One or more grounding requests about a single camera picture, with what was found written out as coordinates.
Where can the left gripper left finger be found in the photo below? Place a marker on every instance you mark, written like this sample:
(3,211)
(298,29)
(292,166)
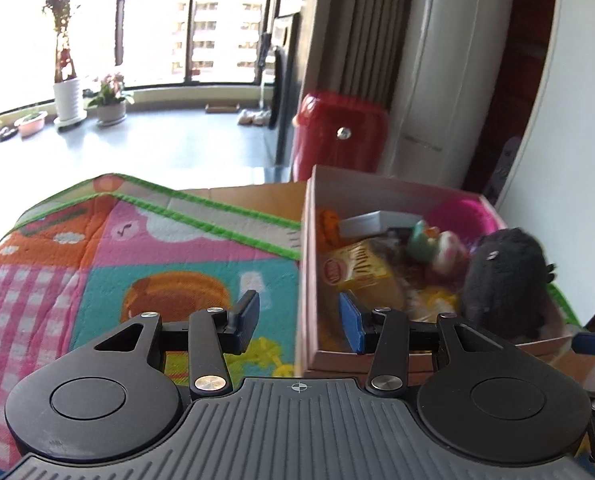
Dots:
(241,324)

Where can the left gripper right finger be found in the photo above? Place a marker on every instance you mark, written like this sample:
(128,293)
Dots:
(358,324)

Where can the packaged yellow bread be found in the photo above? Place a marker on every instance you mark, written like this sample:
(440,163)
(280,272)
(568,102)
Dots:
(364,270)

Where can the black plush toy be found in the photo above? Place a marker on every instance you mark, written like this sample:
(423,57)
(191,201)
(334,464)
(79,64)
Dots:
(506,285)

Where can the grey rectangular block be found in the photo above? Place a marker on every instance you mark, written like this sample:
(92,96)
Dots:
(376,223)

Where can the pink round toy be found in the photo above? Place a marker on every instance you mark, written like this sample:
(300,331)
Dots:
(442,252)

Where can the yellow item in box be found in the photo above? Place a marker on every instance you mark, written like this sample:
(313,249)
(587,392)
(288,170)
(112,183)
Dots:
(427,304)

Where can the orange pumpkin toy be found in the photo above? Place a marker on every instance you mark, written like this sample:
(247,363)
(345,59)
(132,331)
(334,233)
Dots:
(328,232)

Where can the cardboard box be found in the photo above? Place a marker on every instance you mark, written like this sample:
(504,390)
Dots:
(322,349)

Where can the colourful cartoon play mat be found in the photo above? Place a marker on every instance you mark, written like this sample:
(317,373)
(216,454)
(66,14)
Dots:
(115,249)

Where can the pink plastic toy mirror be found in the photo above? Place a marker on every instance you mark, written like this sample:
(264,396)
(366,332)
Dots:
(469,219)

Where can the white slippers pair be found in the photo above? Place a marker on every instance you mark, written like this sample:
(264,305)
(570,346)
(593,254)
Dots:
(259,118)

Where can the pink flower pot plant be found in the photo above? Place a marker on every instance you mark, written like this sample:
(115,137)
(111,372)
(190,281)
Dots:
(110,102)

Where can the grey curtain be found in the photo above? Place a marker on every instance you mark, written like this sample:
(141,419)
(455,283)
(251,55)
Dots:
(352,47)

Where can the tall white plant pot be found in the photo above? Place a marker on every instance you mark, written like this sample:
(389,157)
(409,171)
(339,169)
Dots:
(69,103)

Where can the small pink planter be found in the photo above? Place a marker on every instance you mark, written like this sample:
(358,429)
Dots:
(31,124)

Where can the white air conditioner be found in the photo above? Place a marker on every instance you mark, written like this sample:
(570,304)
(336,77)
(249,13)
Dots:
(449,67)

